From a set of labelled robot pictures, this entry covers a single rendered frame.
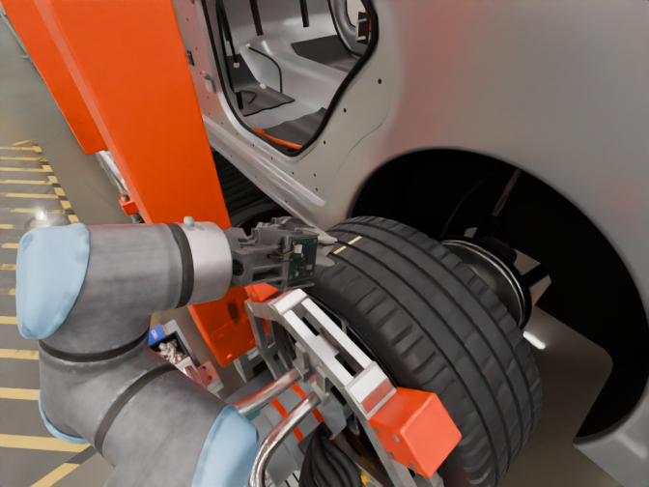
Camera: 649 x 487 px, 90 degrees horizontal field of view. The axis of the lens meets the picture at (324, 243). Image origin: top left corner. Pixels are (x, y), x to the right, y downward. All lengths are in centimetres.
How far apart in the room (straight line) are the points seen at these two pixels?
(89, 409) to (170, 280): 13
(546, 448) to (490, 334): 132
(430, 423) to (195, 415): 30
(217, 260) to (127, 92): 38
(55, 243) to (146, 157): 39
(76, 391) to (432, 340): 45
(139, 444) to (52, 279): 15
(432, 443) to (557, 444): 147
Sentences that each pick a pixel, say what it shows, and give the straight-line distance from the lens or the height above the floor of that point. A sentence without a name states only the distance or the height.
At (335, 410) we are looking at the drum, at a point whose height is 90.
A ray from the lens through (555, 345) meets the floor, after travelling 222.
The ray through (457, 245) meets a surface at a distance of 96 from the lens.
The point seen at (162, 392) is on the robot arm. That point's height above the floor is 131.
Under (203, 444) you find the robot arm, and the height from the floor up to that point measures 131.
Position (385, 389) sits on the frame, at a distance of 55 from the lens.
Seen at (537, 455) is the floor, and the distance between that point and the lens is 189.
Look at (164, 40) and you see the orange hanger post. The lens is 65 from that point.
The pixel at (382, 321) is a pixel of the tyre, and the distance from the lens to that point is 53.
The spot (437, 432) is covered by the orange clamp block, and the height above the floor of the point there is 114.
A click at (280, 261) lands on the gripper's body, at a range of 38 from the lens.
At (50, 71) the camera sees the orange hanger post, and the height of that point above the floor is 103.
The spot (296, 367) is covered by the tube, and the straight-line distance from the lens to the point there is 66.
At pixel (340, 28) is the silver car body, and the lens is 348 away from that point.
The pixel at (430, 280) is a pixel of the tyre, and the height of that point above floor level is 117.
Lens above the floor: 161
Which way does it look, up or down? 44 degrees down
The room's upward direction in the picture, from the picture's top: straight up
